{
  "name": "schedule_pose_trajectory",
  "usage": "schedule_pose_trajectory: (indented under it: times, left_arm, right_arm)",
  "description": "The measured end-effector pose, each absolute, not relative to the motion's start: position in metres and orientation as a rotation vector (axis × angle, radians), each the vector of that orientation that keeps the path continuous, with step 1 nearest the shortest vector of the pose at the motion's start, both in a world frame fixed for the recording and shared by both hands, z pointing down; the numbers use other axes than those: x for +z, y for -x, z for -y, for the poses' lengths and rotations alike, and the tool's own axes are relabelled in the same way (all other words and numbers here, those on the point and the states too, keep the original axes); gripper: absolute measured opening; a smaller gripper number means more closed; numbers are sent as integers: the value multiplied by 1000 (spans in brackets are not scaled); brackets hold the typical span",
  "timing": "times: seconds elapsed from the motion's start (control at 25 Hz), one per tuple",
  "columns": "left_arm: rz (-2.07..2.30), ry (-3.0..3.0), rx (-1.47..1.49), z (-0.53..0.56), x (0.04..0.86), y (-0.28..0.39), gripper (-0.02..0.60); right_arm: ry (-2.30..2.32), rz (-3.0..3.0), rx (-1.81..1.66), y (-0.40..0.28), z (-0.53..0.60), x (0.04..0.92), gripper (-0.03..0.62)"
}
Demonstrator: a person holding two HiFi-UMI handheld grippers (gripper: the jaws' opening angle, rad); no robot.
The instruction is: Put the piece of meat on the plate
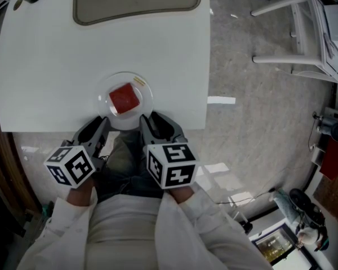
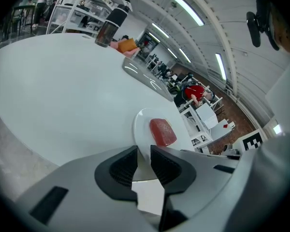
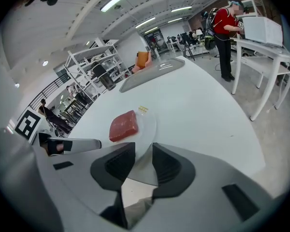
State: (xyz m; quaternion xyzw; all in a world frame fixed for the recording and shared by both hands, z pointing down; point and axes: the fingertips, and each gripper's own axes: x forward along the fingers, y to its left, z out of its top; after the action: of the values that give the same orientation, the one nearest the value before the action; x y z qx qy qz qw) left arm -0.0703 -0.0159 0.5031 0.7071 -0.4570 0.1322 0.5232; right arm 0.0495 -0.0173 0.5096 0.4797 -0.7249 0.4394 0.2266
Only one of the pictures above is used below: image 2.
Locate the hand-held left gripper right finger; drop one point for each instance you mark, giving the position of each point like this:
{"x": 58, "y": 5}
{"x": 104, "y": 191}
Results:
{"x": 198, "y": 190}

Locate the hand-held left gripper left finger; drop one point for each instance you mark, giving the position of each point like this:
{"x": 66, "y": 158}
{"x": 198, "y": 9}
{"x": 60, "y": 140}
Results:
{"x": 82, "y": 197}

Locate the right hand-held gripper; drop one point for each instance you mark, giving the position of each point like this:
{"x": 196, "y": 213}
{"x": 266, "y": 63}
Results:
{"x": 249, "y": 141}

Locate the red square cake piece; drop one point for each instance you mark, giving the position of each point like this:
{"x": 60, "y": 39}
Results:
{"x": 163, "y": 132}

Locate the white round plate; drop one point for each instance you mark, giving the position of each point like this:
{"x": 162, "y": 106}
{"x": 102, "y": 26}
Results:
{"x": 142, "y": 127}

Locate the grey serving tray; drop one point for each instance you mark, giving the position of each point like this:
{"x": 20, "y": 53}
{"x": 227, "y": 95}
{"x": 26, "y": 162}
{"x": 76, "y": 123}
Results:
{"x": 147, "y": 78}

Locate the person's right forearm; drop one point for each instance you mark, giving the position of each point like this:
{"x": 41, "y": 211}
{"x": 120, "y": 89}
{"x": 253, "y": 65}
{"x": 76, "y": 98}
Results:
{"x": 268, "y": 178}

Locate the white cabinet with red sticker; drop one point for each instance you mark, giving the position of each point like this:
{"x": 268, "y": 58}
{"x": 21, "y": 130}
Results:
{"x": 220, "y": 133}

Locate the white side table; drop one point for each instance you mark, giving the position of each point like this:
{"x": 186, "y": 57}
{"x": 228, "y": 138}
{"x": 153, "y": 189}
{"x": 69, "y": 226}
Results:
{"x": 194, "y": 120}

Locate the white microwave oven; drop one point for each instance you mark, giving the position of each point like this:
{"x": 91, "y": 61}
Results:
{"x": 207, "y": 116}

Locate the long ceiling light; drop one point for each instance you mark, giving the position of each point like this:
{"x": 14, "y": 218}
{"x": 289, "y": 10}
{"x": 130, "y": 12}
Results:
{"x": 221, "y": 66}
{"x": 184, "y": 55}
{"x": 172, "y": 51}
{"x": 185, "y": 7}
{"x": 277, "y": 129}
{"x": 160, "y": 30}

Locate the person's torso in white coat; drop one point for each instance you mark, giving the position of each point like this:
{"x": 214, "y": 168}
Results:
{"x": 287, "y": 100}

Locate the dark glass door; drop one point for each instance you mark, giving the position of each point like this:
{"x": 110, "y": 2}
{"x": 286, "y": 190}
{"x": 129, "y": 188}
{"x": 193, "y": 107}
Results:
{"x": 147, "y": 45}

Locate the pink armchair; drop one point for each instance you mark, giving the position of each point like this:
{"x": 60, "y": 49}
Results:
{"x": 129, "y": 54}

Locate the orange cushion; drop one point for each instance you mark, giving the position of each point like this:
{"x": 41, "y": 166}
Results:
{"x": 127, "y": 45}

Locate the person's head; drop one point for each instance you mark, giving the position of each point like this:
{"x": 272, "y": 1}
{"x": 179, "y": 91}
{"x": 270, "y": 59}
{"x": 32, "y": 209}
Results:
{"x": 286, "y": 37}

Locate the black water bottle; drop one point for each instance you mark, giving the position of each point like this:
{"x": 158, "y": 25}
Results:
{"x": 111, "y": 25}

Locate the white shelf rack with clutter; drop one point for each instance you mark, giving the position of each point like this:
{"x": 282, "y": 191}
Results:
{"x": 54, "y": 20}

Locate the dark green high table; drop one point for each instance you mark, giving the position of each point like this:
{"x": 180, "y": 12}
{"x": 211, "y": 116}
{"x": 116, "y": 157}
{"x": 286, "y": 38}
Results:
{"x": 24, "y": 7}

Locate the black head-mounted camera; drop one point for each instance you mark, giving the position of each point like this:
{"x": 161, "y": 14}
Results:
{"x": 253, "y": 30}

